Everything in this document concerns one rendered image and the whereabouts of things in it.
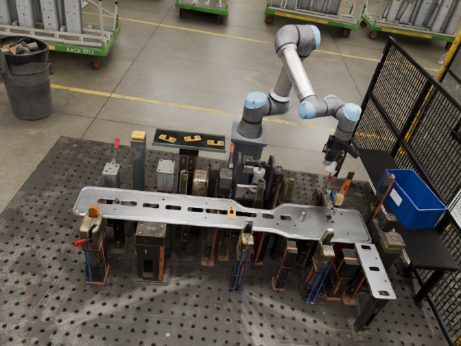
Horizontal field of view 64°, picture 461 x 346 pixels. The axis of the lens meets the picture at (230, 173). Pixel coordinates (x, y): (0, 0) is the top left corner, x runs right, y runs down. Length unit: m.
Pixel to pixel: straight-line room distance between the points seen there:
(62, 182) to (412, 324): 2.01
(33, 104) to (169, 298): 2.92
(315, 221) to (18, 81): 3.16
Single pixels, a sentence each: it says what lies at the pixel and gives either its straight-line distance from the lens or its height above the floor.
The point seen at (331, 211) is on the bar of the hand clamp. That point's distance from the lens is 1.82.
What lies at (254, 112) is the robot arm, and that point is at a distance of 2.04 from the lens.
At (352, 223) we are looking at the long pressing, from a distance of 1.93.
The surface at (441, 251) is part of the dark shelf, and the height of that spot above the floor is 1.03.
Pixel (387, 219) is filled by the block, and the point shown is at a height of 1.08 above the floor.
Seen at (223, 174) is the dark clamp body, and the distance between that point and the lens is 1.85.
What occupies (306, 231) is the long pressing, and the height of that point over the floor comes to 1.00.
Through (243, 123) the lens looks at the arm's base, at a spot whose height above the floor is 1.17.
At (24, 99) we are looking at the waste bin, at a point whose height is 0.25.
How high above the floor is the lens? 2.23
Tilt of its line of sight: 38 degrees down
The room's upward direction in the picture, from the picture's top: 10 degrees clockwise
